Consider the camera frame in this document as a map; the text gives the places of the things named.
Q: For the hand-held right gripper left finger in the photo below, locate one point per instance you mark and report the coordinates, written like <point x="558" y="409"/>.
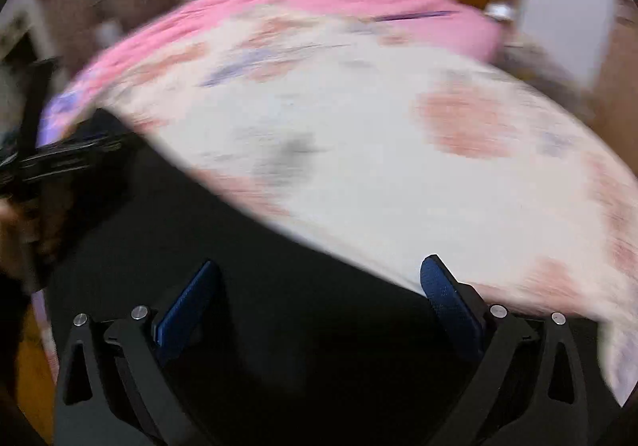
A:
<point x="187" y="309"/>

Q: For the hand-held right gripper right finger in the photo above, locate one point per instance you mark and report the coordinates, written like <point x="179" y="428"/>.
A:
<point x="448" y="309"/>

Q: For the person's left hand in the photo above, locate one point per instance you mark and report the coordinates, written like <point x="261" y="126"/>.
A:
<point x="12" y="236"/>

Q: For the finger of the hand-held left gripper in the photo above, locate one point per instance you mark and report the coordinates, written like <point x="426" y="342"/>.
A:
<point x="84" y="152"/>

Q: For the black pants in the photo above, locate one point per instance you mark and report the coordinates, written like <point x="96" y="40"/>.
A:
<point x="249" y="326"/>

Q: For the floral bed sheet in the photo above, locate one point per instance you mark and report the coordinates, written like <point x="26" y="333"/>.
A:
<point x="398" y="166"/>

